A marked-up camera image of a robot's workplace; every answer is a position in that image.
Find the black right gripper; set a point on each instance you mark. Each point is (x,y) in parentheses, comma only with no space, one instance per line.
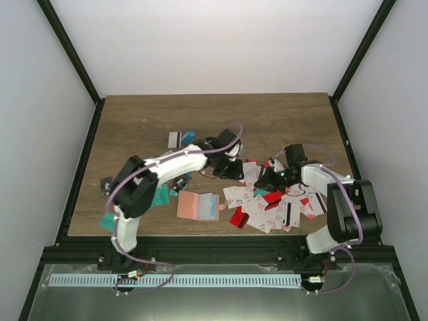
(267,180)

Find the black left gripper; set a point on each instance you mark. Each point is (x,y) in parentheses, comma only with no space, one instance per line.
(234,173)

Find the pink leather card holder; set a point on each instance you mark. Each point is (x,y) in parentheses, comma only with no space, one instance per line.
(199,207)

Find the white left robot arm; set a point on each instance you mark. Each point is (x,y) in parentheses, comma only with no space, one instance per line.
(135,185)

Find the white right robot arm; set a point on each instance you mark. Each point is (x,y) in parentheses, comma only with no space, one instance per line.
(352,209)

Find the white floral VIP card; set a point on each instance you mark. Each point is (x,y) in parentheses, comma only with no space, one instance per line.
(234,196)

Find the red card with stripe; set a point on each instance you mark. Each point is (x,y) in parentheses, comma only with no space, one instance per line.
(239,218)

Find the blue card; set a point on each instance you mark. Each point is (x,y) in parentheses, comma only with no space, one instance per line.
(187,137)

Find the white card with stripe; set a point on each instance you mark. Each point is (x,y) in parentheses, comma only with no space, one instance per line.
(174,140)

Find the black membership card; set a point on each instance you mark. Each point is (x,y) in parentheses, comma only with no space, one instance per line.
(106,184)

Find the teal card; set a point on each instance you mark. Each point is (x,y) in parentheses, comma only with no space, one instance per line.
(107,222)

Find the light blue slotted rail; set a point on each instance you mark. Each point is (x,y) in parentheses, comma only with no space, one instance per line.
(178,281)

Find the black aluminium frame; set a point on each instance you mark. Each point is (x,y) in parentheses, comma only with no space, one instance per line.
(203,249)

